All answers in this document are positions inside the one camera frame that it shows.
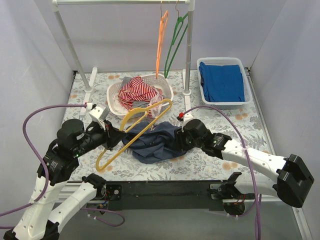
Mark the navy blue tank top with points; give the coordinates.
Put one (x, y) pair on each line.
(156, 144)

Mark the white rectangular basket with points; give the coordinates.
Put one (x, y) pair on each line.
(226, 61)

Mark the silver clothes rack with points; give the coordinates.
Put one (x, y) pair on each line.
(89, 83)

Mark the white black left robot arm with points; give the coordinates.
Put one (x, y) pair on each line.
(56, 168)

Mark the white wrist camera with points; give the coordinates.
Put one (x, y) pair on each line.
(97, 113)
(184, 118)

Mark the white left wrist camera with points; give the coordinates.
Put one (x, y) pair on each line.
(97, 113)

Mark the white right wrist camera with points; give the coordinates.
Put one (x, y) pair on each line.
(184, 118)

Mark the green clothes hanger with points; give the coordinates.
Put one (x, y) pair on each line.
(177, 37)

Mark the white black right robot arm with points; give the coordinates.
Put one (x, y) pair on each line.
(287, 178)

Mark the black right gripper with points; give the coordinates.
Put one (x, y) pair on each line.
(179, 140)

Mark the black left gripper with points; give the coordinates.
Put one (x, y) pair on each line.
(111, 137)

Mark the red white striped garment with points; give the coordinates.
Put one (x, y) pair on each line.
(154, 95)

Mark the grey garment in basket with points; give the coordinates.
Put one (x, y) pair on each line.
(140, 103)

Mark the blue folded cloth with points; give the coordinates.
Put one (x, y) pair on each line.
(222, 83)

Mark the orange clothes hanger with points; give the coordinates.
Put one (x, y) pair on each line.
(161, 35)

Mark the floral table mat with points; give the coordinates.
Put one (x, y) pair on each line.
(195, 164)

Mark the aluminium frame rail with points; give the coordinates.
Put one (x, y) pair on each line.
(55, 204)

